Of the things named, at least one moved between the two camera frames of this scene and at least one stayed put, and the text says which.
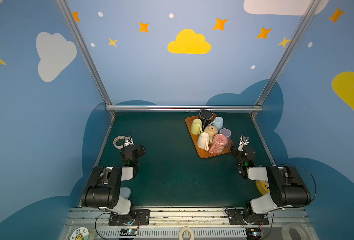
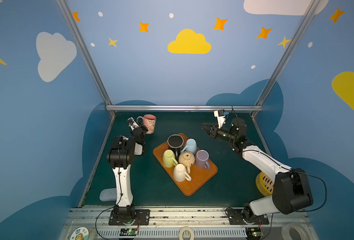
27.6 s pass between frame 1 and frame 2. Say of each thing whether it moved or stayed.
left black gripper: moved
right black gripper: moved
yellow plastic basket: stayed
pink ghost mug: moved
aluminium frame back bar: stayed
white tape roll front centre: stayed
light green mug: moved
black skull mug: moved
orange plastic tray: moved
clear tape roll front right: stayed
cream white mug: moved
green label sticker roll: stayed
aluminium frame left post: stayed
